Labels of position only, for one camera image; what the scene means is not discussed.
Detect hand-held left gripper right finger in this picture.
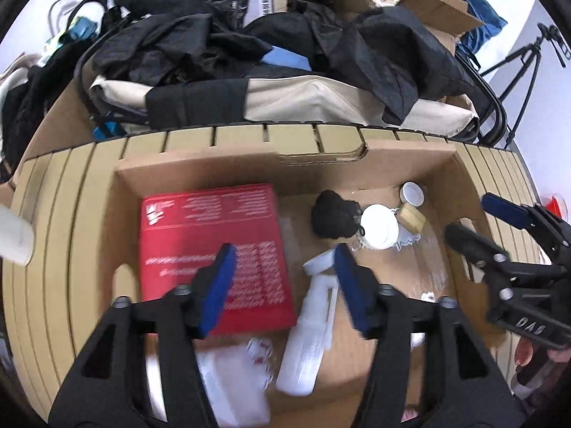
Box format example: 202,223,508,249
334,244,527,428

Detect black tripod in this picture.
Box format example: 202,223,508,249
479,38,549,148

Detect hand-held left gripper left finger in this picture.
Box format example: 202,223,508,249
48,243,238,428

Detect red object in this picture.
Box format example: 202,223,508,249
542,192,571,219

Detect black cloth bundle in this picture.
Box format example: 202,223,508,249
0,40,96,174

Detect black jacket pile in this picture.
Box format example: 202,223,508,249
245,6,491,126

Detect blue bag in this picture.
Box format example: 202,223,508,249
450,0,508,61

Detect white round lid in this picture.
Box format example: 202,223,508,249
359,204,401,250

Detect person's right hand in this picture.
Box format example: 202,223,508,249
509,336,571,399

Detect tan sponge block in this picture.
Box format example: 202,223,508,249
398,205,426,233

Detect small white spray bottle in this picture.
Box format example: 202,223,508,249
275,250,340,397

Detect shallow brown cardboard box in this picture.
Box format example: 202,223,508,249
105,138,514,428

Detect black clothing pile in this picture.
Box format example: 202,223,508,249
74,0,273,130

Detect open brown cardboard box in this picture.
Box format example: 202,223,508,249
325,0,485,58

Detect blue flat pouch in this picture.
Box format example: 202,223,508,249
261,47,313,72

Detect clear plastic bag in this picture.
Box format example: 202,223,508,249
145,336,275,428

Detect small white cup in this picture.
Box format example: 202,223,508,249
399,181,425,207

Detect beige clothes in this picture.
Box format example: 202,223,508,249
0,53,43,99

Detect black hair scrunchie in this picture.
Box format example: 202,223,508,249
311,189,363,240

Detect red cardboard box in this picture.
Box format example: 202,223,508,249
138,183,299,337

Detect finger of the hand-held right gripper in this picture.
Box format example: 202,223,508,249
481,193,571,250
445,223,566,287

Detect large brown cardboard box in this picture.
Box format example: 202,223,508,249
0,76,96,197

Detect white thermos bottle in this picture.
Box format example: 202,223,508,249
0,205,35,265

